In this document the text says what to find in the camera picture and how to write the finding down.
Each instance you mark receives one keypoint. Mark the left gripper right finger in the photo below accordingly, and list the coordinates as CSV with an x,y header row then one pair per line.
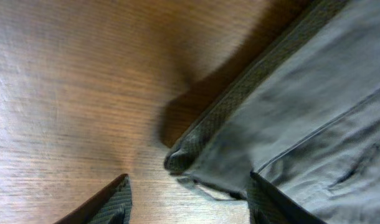
x,y
268,205

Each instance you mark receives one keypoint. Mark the grey cargo shorts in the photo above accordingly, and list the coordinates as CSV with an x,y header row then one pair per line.
x,y
305,116

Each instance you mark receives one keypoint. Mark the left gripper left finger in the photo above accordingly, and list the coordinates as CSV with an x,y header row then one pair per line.
x,y
111,205

